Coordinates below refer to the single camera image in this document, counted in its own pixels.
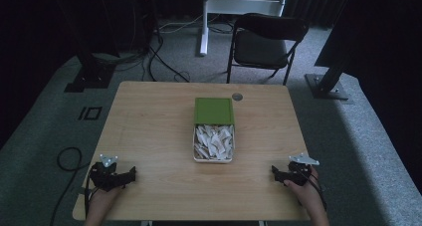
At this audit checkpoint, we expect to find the left hand-held gripper cable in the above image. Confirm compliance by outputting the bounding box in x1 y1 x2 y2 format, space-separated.
84 174 101 219

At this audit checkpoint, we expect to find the black metal stand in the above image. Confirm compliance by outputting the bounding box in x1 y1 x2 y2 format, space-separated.
305 51 350 102
64 0 121 94

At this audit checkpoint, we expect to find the person's right hand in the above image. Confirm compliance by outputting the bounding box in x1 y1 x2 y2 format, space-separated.
283 165 325 215

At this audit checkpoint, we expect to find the green lidded box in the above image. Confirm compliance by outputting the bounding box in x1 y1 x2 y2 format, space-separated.
192 121 236 164

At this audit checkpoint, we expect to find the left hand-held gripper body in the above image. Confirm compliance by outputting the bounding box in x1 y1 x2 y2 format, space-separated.
88 153 128 192

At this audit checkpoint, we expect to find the white metal stand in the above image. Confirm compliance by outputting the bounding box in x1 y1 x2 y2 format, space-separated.
198 0 291 57

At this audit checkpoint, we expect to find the hand-held gripper cable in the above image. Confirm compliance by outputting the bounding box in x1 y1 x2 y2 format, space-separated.
298 170 328 212
84 174 101 219

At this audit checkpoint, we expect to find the black folding chair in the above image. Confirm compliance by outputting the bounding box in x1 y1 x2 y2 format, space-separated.
226 12 310 87

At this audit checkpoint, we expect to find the pile of white paper pieces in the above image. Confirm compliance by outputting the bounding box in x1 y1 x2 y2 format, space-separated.
194 123 235 161

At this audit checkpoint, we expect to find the person's left hand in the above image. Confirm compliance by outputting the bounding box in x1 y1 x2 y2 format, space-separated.
87 185 124 220

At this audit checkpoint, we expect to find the right hand-held gripper cable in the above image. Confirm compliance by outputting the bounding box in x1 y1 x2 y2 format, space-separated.
298 170 328 212

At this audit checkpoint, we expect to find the bundle of black floor cables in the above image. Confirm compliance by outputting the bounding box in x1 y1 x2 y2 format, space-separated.
113 20 192 85

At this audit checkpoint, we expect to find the black floor cable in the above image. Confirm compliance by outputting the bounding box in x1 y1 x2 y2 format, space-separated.
49 146 92 226

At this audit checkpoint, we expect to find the dark curtain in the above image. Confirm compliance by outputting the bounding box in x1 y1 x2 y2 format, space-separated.
228 0 354 30

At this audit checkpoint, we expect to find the green box lid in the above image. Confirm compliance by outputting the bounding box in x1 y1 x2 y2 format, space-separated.
193 97 236 126

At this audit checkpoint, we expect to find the white floor cable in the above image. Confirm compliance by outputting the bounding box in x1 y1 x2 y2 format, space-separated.
158 13 205 35

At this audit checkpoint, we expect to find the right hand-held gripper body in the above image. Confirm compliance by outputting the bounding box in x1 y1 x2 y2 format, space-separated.
286 152 321 187

